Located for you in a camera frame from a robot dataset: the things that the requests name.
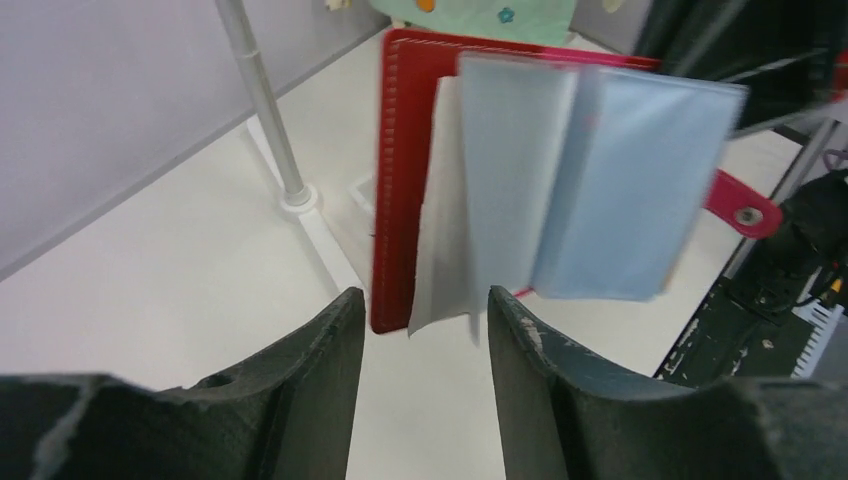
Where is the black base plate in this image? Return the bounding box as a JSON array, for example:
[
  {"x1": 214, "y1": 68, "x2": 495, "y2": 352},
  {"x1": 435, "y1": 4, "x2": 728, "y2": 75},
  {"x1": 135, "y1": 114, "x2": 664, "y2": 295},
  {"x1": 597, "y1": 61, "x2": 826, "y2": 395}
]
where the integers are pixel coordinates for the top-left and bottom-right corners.
[{"x1": 654, "y1": 277, "x2": 813, "y2": 388}]

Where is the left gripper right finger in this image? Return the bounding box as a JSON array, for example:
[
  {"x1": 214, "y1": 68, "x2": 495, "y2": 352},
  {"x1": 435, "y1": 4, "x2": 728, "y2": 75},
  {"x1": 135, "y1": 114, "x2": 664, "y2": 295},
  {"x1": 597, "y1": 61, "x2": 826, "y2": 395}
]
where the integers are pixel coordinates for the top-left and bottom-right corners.
[{"x1": 487, "y1": 286, "x2": 847, "y2": 479}]

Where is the white cable comb rail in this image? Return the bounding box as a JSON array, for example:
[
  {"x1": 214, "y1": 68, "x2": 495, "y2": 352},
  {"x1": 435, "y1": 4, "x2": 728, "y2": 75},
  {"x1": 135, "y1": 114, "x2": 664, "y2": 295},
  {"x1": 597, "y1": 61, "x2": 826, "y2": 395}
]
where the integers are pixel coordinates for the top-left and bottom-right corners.
[{"x1": 791, "y1": 301, "x2": 844, "y2": 379}]

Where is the metal pole stand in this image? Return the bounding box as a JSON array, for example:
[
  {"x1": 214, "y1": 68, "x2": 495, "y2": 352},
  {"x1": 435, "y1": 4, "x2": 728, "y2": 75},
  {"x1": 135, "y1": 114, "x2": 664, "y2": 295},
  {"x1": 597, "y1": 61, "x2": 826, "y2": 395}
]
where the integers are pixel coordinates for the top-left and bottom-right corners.
[{"x1": 215, "y1": 0, "x2": 363, "y2": 293}]

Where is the red leather card holder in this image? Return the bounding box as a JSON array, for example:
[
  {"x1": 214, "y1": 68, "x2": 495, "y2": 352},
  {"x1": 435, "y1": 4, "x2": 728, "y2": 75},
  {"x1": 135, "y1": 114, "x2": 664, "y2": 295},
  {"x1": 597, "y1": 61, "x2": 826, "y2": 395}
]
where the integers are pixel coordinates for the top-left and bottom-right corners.
[{"x1": 370, "y1": 29, "x2": 783, "y2": 334}]

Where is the mint cartoon cloth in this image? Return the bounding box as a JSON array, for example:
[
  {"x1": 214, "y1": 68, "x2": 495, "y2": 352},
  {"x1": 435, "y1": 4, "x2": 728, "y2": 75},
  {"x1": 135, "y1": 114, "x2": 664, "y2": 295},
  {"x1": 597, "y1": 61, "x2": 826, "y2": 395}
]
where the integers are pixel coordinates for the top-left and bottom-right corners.
[{"x1": 369, "y1": 0, "x2": 577, "y2": 46}]

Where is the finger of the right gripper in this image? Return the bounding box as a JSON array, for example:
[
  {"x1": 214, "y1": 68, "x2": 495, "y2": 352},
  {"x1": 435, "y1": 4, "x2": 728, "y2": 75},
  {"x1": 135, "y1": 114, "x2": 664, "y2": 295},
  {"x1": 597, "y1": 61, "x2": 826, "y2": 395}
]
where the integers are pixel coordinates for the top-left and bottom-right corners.
[{"x1": 633, "y1": 0, "x2": 847, "y2": 132}]

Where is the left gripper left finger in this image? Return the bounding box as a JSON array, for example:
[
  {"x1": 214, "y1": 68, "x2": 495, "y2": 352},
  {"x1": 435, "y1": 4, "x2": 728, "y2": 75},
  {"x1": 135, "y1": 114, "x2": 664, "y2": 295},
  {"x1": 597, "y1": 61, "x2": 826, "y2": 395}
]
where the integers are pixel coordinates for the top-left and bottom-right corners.
[{"x1": 1, "y1": 287, "x2": 366, "y2": 479}]

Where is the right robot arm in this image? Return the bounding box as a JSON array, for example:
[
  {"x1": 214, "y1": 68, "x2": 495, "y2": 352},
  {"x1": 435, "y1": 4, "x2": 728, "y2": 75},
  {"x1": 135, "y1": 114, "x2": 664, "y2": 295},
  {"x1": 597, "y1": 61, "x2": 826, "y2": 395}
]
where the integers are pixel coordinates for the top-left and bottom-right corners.
[{"x1": 633, "y1": 1, "x2": 847, "y2": 313}]

